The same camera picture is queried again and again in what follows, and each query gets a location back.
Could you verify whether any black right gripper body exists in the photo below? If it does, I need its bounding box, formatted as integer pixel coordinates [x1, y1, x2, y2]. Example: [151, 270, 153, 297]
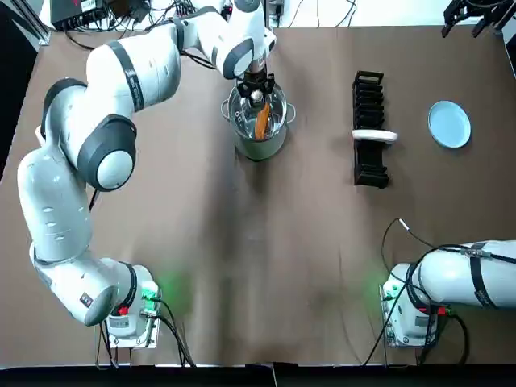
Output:
[444, 0, 505, 21]

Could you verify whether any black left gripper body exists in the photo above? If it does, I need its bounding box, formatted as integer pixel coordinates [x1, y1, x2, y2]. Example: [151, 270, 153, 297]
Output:
[245, 67, 270, 84]

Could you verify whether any glass lid with chrome knob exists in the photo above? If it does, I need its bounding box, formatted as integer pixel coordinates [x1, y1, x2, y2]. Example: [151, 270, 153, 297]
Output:
[228, 83, 288, 141]

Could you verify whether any orange corn cob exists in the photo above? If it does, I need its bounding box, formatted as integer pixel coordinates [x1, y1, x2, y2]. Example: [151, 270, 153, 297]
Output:
[255, 102, 272, 140]

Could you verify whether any pale green steel pot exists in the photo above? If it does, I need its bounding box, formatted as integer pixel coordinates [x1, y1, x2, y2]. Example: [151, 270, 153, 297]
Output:
[220, 82, 298, 162]

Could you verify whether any light blue plate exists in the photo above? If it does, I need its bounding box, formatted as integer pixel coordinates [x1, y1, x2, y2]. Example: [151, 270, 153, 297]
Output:
[427, 100, 472, 149]

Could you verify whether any white plate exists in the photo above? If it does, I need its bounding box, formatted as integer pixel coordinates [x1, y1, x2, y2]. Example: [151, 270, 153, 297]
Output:
[352, 128, 400, 145]

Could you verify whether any black dish rack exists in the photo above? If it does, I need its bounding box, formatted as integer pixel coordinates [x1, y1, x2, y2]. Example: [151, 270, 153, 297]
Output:
[352, 70, 391, 189]

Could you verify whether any black box with red logo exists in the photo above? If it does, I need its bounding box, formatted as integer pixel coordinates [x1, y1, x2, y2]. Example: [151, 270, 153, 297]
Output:
[51, 0, 109, 31]

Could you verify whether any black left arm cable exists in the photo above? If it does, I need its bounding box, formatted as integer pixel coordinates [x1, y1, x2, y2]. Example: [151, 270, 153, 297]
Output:
[179, 47, 223, 70]

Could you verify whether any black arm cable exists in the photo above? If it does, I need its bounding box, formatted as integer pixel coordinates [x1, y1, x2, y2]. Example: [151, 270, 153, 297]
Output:
[179, 47, 223, 70]
[381, 217, 516, 283]

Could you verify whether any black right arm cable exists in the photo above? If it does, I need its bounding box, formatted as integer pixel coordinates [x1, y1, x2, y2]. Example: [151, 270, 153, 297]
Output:
[381, 217, 516, 283]

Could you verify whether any aluminium profile post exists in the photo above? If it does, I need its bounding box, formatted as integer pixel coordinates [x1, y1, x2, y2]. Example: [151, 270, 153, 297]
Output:
[27, 0, 52, 48]

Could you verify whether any black left base cable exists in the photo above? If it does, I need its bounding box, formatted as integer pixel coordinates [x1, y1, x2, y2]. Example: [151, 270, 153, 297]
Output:
[154, 296, 198, 368]

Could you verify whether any black base cable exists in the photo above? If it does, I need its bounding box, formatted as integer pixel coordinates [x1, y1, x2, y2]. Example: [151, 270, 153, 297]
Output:
[154, 296, 198, 368]
[361, 304, 472, 366]

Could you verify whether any black right base cable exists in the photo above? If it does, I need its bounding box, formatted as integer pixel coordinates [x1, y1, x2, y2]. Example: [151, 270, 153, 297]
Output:
[361, 304, 472, 366]

